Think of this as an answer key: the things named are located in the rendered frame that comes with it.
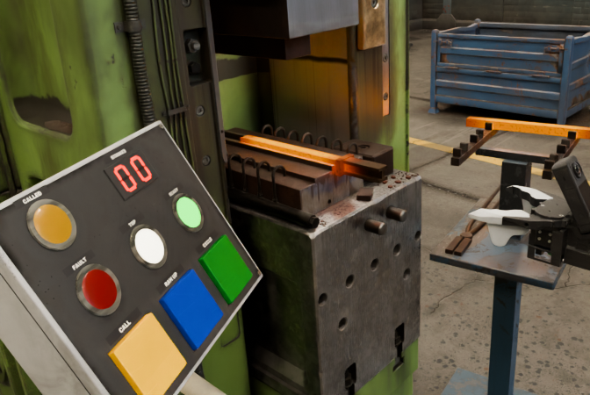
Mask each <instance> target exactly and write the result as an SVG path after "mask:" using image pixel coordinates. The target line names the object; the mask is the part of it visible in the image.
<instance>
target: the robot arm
mask: <svg viewBox="0 0 590 395"><path fill-rule="evenodd" d="M551 170H552V172H553V174H554V176H555V178H556V180H557V182H558V185H559V187H560V189H561V191H562V192H563V195H564V197H565V198H562V197H560V196H558V195H555V194H552V193H549V192H546V191H542V190H535V189H531V188H527V187H522V186H517V185H513V186H509V187H507V188H506V191H508V192H510V193H511V194H513V195H516V196H518V197H520V198H521V199H522V205H523V211H522V210H510V211H502V210H497V209H494V210H487V209H483V208H480V209H478V210H476V211H474V212H470V213H469V218H471V219H475V220H478V221H482V222H487V225H488V229H489V233H490V236H491V240H492V243H493V244H494V245H495V246H498V247H502V246H505V245H506V244H507V242H508V240H509V239H510V237H511V236H513V235H524V234H526V233H528V232H529V229H531V232H530V233H529V244H528V253H527V257H528V258H530V259H533V260H536V261H539V262H544V263H548V264H550V265H553V266H557V267H560V266H561V265H562V264H563V263H566V264H569V265H572V266H575V267H578V268H582V269H587V270H590V185H589V183H588V181H587V179H586V177H585V175H584V172H583V170H582V168H581V166H580V164H579V162H578V159H577V157H576V156H574V155H571V156H568V157H565V158H563V159H560V160H559V161H558V162H556V163H555V164H554V165H553V166H552V168H551ZM535 251H536V254H537V255H542V254H543V253H544V252H547V253H548V255H551V259H550V262H549V261H546V260H543V259H540V258H537V257H535Z"/></svg>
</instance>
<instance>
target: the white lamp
mask: <svg viewBox="0 0 590 395"><path fill-rule="evenodd" d="M135 244H136V248H137V250H138V252H139V254H140V256H141V257H142V258H143V259H144V260H146V261H147V262H151V263H157V262H159V261H160V260H161V259H162V257H163V245H162V241H161V239H160V238H159V236H158V235H157V234H156V233H155V232H153V231H151V230H149V229H142V230H140V231H139V232H138V233H137V235H136V239H135Z"/></svg>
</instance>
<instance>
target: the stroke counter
mask: <svg viewBox="0 0 590 395"><path fill-rule="evenodd" d="M137 158H138V159H139V161H140V163H141V164H142V166H141V167H140V168H138V169H137V168H136V166H135V165H134V163H133V161H134V160H135V159H137ZM131 164H132V165H133V167H134V169H135V170H138V172H137V173H138V174H139V176H140V178H141V179H142V181H143V180H145V182H146V181H147V180H149V179H150V178H151V173H150V172H149V170H148V168H147V167H145V168H144V165H145V164H144V163H143V161H142V160H141V158H140V157H137V155H135V156H134V157H133V158H131ZM121 168H123V170H124V171H125V172H126V173H127V176H125V177H124V178H121V177H120V175H119V173H118V172H117V170H118V169H121ZM142 169H145V170H146V171H147V172H148V174H149V176H148V177H146V178H145V179H144V178H143V176H142V175H141V173H140V171H141V170H142ZM114 173H115V174H116V176H117V177H118V178H119V180H122V184H123V185H124V187H125V188H126V190H129V191H130V192H131V191H132V190H134V189H136V186H135V185H137V184H136V182H135V181H134V180H133V178H132V177H131V176H129V175H130V174H129V173H128V171H127V170H126V168H125V166H121V165H119V166H118V167H116V168H115V171H114ZM128 178H130V179H131V181H132V182H133V184H134V186H133V187H132V188H130V189H128V188H127V186H126V184H125V183H124V181H125V180H126V179H128Z"/></svg>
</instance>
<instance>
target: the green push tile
mask: <svg viewBox="0 0 590 395"><path fill-rule="evenodd" d="M198 261H199V263H200V264H201V265H202V267H203V268H204V270H205V272H206V273H207V275H208V276H209V277H210V278H211V280H212V282H213V283H214V285H215V286H216V287H217V289H218V290H219V292H220V294H221V295H222V297H223V298H224V299H225V300H226V302H227V304H228V305H230V304H232V303H233V302H234V301H235V299H236V298H237V297H238V295H239V294H240V293H241V291H242V290H243V288H244V287H245V286H246V284H247V283H248V281H249V280H250V279H251V277H252V276H253V274H252V273H251V271H250V270H249V268H248V266H247V265H246V263H245V262H244V261H243V260H242V258H241V256H240V255H239V253H238V252H237V250H236V249H235V247H234V245H233V244H232V242H231V241H230V240H229V239H228V237H227V236H226V235H225V234H224V235H222V236H220V237H219V238H218V239H217V240H216V241H215V242H214V243H213V244H212V245H211V246H210V247H209V248H208V250H207V251H206V252H205V253H204V254H203V255H202V256H201V257H200V258H199V259H198Z"/></svg>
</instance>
